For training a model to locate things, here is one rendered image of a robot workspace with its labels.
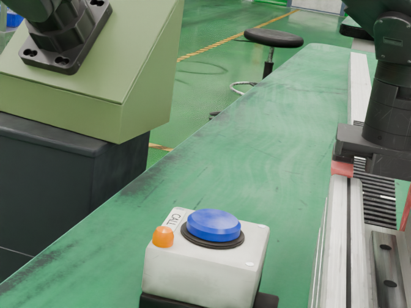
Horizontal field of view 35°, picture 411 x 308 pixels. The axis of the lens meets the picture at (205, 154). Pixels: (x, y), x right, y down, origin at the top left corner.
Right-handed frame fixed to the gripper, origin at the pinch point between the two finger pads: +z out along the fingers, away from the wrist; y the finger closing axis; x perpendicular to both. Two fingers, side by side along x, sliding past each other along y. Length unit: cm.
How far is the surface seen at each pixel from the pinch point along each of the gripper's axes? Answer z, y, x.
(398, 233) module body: -2.6, 1.6, -6.3
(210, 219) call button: -5.6, -13.3, -17.9
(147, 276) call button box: -2.0, -16.7, -21.5
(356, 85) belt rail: -1, -1, 67
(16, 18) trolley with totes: 47, -214, 349
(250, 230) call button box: -4.2, -10.5, -15.4
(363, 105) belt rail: -1.1, 0.0, 49.9
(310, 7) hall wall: 76, -53, 1103
